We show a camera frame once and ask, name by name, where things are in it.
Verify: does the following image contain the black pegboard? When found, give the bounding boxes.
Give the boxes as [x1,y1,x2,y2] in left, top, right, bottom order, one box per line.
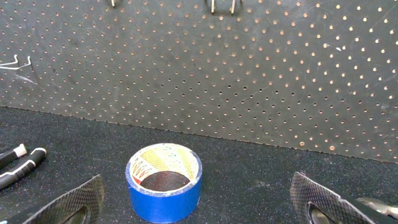
[0,0,398,164]

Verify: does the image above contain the roll of blue tape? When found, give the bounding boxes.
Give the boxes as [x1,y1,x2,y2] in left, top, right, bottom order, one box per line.
[125,142,203,224]

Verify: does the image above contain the silver metal tool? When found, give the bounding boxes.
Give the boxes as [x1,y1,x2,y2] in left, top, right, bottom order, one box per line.
[356,197,398,220]

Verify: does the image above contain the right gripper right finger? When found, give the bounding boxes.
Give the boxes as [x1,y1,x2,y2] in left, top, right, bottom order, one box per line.
[289,171,398,224]

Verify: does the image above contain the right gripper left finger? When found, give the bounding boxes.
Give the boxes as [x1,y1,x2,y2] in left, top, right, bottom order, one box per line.
[5,174,105,224]

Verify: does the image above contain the black and white handled pliers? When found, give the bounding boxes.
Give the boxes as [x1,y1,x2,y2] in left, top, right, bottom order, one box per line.
[0,143,48,191]

